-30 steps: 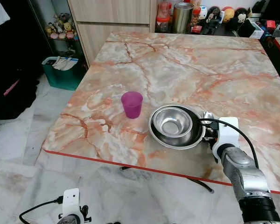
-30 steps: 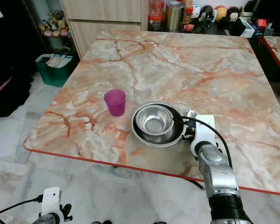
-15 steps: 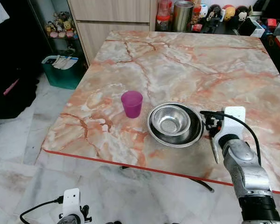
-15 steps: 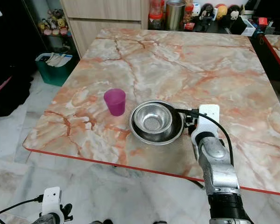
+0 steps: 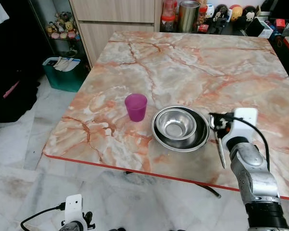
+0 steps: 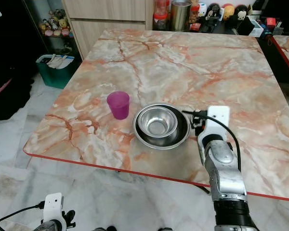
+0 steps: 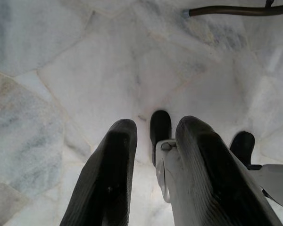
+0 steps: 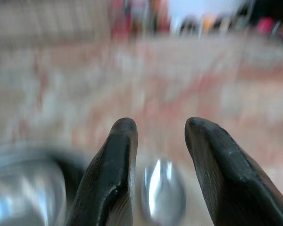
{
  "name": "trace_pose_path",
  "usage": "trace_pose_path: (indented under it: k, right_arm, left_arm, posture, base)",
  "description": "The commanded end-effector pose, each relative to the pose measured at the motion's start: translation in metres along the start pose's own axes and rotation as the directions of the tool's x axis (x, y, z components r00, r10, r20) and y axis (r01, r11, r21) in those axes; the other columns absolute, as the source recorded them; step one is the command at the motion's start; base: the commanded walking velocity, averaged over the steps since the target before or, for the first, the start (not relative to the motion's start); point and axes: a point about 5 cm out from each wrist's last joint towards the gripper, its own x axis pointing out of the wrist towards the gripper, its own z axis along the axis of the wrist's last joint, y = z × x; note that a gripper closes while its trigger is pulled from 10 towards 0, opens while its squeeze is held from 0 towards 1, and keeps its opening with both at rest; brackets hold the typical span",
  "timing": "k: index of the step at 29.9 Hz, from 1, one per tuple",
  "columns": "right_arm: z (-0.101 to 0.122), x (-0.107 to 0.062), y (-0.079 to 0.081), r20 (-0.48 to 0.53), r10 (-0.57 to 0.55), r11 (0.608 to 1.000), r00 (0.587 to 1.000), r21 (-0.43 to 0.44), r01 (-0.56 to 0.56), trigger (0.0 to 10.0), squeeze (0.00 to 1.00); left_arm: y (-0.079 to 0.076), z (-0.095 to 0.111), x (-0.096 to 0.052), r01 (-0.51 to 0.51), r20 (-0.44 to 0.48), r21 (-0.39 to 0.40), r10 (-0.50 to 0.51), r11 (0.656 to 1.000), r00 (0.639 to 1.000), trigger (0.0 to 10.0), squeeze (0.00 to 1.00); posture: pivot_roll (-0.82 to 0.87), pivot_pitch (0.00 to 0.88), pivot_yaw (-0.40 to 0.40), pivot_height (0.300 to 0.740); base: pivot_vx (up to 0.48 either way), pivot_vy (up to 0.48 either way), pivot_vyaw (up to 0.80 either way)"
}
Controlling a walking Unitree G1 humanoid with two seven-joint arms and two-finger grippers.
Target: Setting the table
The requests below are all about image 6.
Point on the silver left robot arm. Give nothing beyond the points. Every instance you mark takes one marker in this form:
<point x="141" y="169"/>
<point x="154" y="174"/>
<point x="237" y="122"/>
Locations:
<point x="50" y="226"/>

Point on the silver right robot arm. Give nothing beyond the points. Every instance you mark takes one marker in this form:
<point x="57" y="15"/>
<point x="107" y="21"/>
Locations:
<point x="226" y="173"/>

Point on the large steel bowl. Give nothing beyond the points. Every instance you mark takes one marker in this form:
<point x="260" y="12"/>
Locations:
<point x="184" y="137"/>

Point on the small steel bowl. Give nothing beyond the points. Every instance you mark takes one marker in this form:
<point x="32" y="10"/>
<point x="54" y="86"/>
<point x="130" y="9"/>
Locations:
<point x="157" y="122"/>

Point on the purple plastic cup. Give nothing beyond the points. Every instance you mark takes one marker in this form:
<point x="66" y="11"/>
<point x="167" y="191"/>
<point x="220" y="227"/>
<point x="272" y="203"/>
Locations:
<point x="118" y="106"/>

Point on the orange bottle with red base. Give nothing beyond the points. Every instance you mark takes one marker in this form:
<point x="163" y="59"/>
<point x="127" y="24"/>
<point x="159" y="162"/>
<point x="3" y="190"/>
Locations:
<point x="194" y="19"/>

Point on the black fabric heap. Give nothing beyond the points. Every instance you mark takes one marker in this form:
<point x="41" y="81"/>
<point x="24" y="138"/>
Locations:
<point x="9" y="72"/>

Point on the steel tumbler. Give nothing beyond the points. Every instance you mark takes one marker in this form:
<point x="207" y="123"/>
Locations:
<point x="181" y="15"/>

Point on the white blue box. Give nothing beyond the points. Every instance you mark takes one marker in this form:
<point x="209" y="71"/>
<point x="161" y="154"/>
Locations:
<point x="256" y="29"/>

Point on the red capped plastic bottle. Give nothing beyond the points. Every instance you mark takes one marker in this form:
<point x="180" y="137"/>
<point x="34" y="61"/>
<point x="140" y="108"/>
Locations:
<point x="161" y="15"/>

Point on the yellow headed figurine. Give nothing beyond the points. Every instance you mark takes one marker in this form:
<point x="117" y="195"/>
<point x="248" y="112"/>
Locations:
<point x="228" y="10"/>

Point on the black and white figurine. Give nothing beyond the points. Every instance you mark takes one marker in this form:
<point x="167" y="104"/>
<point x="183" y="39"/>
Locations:
<point x="241" y="12"/>

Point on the small red box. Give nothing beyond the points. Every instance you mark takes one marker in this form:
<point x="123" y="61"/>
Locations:
<point x="270" y="22"/>

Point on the green storage bin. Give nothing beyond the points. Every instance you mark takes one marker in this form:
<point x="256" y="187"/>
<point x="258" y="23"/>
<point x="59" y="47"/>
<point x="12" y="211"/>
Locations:
<point x="58" y="77"/>

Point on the light wooden cabinet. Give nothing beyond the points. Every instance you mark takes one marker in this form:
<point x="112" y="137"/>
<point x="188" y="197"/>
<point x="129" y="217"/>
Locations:
<point x="106" y="14"/>

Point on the white cloth in bin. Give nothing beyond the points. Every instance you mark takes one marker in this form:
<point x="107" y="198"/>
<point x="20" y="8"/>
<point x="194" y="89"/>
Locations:
<point x="60" y="61"/>

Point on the brown plush toy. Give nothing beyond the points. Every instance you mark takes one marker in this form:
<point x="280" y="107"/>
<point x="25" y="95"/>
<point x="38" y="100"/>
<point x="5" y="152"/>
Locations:
<point x="47" y="24"/>

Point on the yellow plush toy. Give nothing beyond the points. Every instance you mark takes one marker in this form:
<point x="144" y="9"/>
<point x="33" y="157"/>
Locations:
<point x="62" y="24"/>

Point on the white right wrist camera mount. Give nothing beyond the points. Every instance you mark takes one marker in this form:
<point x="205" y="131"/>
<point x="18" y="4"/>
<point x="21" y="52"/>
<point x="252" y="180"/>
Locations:
<point x="218" y="120"/>

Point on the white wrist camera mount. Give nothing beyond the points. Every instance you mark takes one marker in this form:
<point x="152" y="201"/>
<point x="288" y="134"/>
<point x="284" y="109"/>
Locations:
<point x="54" y="203"/>
<point x="218" y="120"/>

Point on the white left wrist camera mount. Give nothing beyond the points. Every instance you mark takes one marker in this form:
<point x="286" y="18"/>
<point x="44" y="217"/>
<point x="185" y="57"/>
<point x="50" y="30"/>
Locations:
<point x="54" y="203"/>

